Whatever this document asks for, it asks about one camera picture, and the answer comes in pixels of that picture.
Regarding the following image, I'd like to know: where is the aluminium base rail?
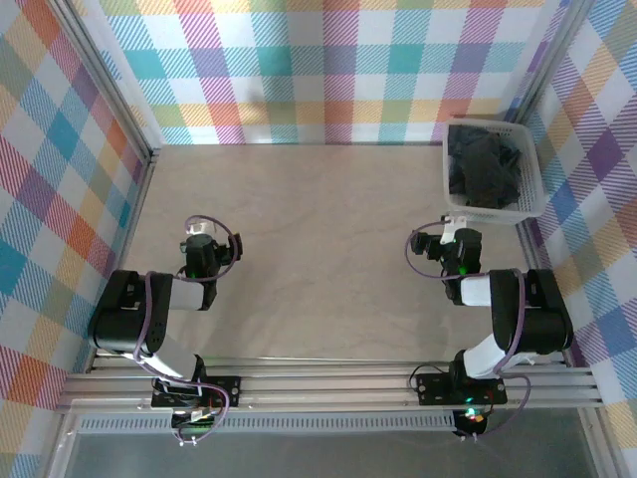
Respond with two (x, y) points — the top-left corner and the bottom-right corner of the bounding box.
(54, 354), (606, 413)

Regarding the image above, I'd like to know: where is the aluminium side rail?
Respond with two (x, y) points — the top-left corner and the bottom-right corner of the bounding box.
(515, 218), (573, 369)
(85, 148), (161, 374)

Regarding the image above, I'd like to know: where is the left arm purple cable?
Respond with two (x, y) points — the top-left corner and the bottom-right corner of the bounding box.
(132, 214), (245, 447)

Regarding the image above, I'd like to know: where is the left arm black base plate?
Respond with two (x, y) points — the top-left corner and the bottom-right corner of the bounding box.
(150, 375), (243, 410)

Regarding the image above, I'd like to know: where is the grey slotted cable duct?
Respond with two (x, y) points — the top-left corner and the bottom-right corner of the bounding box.
(74, 410), (457, 435)

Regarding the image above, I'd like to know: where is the white plastic basket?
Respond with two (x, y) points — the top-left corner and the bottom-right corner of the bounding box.
(442, 118), (546, 225)

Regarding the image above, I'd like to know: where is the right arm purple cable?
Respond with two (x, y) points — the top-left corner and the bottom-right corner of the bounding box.
(405, 221), (532, 443)

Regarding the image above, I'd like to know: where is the aluminium frame post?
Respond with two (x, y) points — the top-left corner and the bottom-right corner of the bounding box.
(507, 0), (597, 125)
(49, 0), (163, 161)

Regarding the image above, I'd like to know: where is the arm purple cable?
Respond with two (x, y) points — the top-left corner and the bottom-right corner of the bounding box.
(405, 221), (532, 443)
(132, 214), (245, 447)

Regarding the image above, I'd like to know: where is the black t-shirt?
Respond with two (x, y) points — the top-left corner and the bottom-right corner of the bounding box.
(447, 132), (524, 209)

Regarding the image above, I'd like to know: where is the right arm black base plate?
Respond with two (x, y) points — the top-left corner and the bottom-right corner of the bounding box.
(415, 370), (509, 406)

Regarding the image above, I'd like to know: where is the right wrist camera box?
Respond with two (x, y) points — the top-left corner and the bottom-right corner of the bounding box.
(411, 233), (437, 258)

